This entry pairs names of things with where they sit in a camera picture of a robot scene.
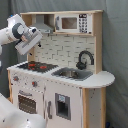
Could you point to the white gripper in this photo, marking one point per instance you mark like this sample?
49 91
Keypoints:
33 36

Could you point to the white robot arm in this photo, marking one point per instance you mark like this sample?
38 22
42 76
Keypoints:
17 30

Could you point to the wooden toy kitchen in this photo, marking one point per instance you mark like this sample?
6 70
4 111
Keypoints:
72 50

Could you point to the grey range hood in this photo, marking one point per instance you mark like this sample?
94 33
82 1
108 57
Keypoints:
43 22

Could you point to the black toy stovetop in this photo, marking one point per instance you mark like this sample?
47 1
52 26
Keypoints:
37 66

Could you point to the toy microwave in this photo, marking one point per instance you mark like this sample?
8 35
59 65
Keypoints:
74 23

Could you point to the left red oven knob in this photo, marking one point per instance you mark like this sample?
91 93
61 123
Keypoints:
15 78

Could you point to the red oven knob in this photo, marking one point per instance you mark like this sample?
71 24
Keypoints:
34 84
15 78

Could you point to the right red oven knob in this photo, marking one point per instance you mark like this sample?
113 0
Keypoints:
34 84

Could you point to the metal toy sink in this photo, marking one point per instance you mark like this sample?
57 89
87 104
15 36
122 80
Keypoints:
73 74

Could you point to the toy oven door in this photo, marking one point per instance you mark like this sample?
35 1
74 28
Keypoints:
28 100

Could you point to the grey ice dispenser panel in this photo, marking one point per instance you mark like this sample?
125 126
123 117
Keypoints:
62 104

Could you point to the grey cabinet door handle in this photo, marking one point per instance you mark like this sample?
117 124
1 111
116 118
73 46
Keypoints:
49 110

